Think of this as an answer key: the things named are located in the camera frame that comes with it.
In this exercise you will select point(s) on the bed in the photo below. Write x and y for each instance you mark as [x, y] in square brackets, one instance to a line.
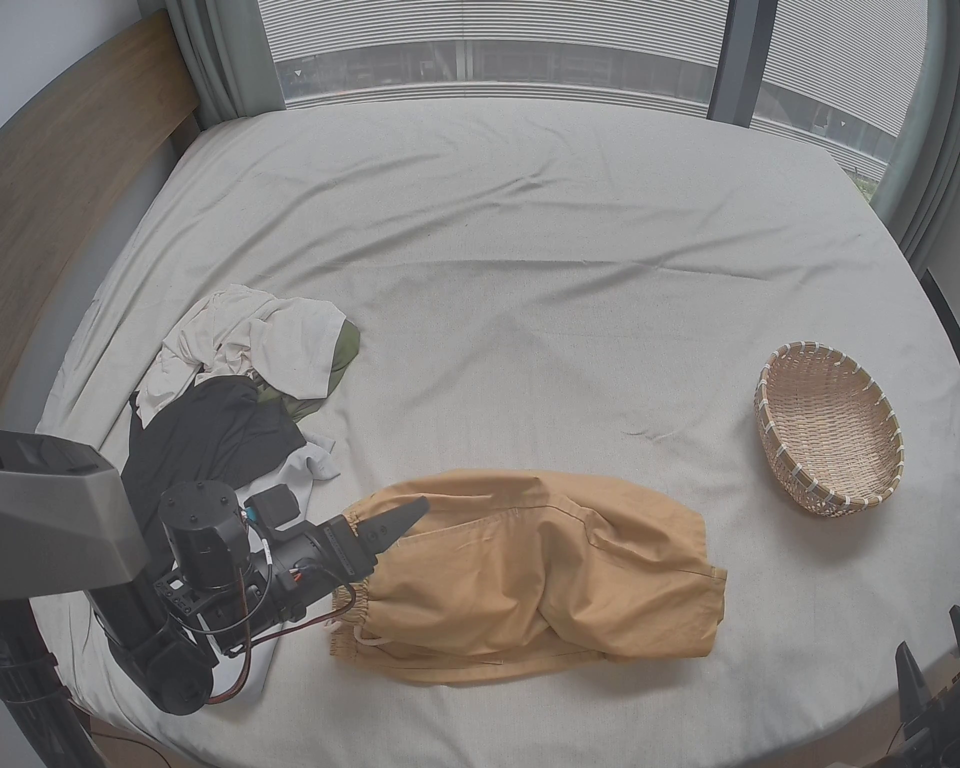
[525, 262]

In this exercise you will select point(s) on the green garment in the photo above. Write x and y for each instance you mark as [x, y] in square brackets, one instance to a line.
[346, 349]

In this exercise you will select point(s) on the tan shorts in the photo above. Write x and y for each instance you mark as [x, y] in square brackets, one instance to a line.
[525, 570]

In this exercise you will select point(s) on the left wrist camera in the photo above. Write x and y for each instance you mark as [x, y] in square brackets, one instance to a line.
[274, 504]

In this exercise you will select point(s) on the pale grey garment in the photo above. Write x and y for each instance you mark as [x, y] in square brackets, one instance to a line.
[307, 469]

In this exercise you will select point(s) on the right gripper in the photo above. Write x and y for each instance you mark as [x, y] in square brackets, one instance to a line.
[934, 739]

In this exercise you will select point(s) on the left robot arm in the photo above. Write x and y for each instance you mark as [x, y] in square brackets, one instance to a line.
[67, 517]

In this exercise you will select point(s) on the black garment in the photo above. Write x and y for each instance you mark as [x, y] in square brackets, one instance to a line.
[202, 442]

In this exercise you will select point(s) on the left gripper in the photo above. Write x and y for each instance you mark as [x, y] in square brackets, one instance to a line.
[315, 562]

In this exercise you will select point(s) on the round woven basket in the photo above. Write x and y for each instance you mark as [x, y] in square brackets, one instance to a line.
[829, 435]

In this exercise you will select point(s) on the cream garment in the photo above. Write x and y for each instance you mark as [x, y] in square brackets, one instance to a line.
[285, 352]

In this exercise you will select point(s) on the grey-green curtain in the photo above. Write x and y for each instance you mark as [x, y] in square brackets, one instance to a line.
[225, 60]
[926, 135]

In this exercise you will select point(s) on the window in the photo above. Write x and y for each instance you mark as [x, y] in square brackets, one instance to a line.
[742, 52]

